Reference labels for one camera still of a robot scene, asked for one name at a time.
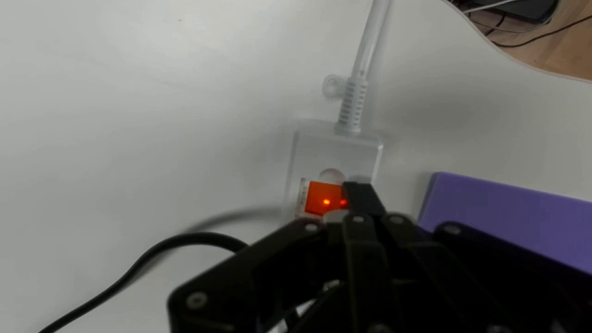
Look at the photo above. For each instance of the purple mat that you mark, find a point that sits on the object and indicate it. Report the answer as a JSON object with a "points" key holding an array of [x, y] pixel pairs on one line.
{"points": [[510, 216]]}

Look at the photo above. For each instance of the dark device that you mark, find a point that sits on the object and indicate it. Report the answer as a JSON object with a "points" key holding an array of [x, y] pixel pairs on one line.
{"points": [[523, 8]]}

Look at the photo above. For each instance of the red illuminated rocker switch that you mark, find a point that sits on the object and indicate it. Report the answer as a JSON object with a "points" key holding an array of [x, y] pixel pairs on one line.
{"points": [[320, 199]]}

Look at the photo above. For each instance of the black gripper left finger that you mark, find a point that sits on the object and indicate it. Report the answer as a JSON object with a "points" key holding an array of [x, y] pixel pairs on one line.
{"points": [[264, 266]]}

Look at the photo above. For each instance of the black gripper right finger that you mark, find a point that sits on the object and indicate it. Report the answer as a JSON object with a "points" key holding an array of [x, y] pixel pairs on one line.
{"points": [[431, 278]]}

